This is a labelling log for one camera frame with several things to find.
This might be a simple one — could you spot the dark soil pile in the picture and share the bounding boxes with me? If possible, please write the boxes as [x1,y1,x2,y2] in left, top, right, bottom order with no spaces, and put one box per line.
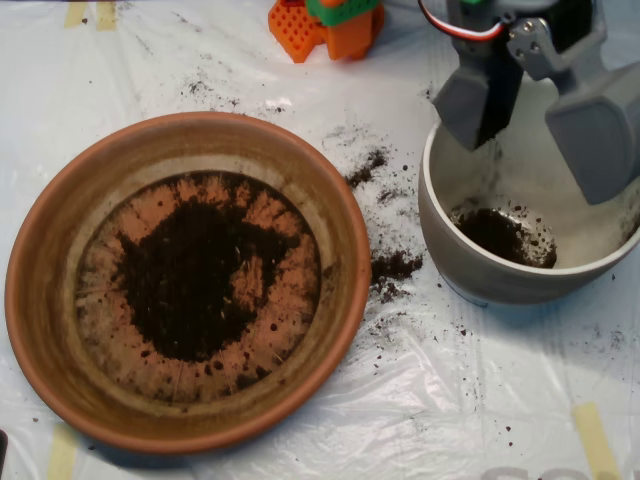
[117,172,301,364]

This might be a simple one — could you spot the small spilled soil clump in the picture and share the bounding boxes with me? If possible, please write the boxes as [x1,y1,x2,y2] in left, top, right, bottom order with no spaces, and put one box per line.
[344,147,390,190]

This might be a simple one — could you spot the large spilled soil clump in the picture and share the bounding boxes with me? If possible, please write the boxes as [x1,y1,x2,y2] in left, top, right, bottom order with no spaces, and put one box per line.
[370,249,425,305]

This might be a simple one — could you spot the white ceramic pot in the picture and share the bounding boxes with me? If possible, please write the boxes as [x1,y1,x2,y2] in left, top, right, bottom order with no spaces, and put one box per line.
[417,75,640,306]

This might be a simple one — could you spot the terracotta saucer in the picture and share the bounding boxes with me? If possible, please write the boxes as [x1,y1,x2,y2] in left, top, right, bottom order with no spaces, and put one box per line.
[4,110,373,456]

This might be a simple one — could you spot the short beige tape strip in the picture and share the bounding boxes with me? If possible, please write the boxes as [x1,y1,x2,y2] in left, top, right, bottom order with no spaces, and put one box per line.
[538,0,562,27]

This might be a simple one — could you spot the clear plastic sheet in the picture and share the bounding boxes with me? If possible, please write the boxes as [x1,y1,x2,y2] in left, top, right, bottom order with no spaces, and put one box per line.
[0,0,640,480]

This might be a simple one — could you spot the long beige tape strip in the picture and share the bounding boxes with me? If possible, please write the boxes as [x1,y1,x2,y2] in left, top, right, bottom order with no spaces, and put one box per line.
[572,402,622,480]

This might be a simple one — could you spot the narrow beige tape strip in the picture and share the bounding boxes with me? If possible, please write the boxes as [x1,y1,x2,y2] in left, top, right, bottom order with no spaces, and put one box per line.
[95,0,119,32]
[63,0,87,30]

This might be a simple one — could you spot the faded beige tape strip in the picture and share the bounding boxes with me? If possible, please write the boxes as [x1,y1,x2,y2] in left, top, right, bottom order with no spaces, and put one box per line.
[45,423,80,480]

